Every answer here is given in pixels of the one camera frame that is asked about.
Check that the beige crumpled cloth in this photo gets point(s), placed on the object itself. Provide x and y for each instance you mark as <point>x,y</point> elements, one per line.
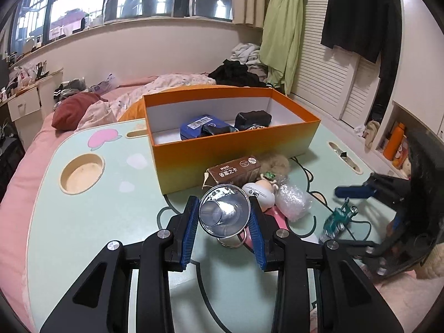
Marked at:
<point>371,131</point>

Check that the black clothes pile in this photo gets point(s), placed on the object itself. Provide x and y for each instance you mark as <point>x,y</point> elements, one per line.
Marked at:
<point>236,74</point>

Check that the green hanging garment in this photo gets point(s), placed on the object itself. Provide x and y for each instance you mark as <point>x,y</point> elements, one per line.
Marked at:
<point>281,34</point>

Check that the black hanging garment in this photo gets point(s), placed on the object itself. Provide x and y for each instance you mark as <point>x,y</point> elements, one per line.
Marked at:
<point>360,10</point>

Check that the dark red pillow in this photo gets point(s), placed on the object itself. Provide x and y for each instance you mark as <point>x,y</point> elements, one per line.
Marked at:
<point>74,111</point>

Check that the silver metal goblet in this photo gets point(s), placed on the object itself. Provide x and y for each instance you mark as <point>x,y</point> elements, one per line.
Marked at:
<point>223,211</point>

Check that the blue metal tin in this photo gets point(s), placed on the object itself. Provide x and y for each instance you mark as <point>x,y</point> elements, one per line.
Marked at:
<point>194,128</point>

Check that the black binder clip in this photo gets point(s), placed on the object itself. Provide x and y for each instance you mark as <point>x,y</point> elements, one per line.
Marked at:
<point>343,153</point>

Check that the white louvered closet doors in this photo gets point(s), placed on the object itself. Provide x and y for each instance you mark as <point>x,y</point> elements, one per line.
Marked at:
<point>333,79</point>

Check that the brown fluffy pom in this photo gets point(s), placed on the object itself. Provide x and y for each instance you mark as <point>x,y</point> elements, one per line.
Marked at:
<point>275,166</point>

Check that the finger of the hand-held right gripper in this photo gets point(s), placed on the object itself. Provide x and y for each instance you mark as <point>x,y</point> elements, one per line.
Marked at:
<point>353,191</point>
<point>357,249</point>

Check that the orange cardboard box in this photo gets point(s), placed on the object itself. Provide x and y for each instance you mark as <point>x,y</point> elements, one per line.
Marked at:
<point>225,149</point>

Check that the brown card box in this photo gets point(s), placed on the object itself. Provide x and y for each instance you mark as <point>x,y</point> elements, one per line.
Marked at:
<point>232,173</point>

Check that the orange bottle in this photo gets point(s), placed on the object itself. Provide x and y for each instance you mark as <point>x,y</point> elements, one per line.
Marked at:
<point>393,142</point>

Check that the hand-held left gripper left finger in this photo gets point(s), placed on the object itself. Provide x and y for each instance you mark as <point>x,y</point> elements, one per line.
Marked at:
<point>189,236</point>

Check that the orange pillow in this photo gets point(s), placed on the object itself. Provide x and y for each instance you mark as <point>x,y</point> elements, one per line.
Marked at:
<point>133,112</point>

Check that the pink floral blanket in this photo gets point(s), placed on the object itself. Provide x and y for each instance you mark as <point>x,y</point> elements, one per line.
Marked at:
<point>170,83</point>

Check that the clear bubble wrap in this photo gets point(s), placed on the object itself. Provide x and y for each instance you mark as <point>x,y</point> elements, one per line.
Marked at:
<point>293,199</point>

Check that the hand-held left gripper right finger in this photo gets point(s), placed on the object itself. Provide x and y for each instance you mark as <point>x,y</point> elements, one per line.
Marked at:
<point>258,239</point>

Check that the green toy vehicle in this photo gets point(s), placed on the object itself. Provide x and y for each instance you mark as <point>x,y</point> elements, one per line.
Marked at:
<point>338,220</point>

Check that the black lace cloth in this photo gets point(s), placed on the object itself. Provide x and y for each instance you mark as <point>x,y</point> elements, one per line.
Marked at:
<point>253,118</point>

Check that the white desk with drawer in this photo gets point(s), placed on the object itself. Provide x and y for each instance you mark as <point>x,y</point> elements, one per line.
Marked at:
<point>27,100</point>

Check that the cartoon printed desktop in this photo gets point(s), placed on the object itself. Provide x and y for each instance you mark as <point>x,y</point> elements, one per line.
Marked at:
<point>104,215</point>

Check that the white figure toy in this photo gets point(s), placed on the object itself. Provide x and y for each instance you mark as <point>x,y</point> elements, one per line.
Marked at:
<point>260,190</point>

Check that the white clothes pile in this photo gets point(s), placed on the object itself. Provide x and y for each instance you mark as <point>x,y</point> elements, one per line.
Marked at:
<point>248,53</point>

